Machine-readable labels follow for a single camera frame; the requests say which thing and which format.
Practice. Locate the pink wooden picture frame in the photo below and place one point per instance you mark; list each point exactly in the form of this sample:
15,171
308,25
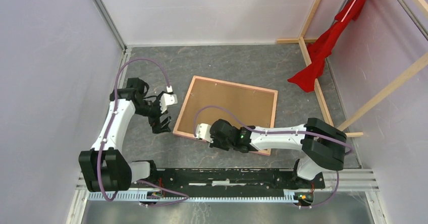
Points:
187,112

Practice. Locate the light wooden beam structure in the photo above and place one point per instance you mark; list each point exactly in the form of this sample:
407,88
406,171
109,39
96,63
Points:
417,126

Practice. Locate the white slotted cable duct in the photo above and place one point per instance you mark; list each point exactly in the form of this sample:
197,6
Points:
149,197

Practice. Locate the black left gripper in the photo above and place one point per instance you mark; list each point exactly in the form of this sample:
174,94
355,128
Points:
158,127

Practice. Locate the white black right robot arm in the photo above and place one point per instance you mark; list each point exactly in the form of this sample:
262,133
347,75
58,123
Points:
324,146

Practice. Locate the aluminium side rail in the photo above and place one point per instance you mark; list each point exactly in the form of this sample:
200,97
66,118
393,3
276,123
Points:
107,66

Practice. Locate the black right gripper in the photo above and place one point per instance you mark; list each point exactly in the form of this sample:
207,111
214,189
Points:
215,144

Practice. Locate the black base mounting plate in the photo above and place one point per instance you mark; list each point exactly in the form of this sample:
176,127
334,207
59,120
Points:
234,182

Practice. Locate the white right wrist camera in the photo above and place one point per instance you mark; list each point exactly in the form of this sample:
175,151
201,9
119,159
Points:
203,132

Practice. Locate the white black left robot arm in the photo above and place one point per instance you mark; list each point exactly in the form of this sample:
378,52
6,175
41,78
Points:
103,166

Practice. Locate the brown backing board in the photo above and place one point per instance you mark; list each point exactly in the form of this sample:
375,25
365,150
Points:
230,105

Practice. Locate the red cloth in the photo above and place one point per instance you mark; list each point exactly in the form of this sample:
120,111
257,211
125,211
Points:
324,45

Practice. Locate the aluminium front rail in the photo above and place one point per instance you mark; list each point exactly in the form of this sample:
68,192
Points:
349,180

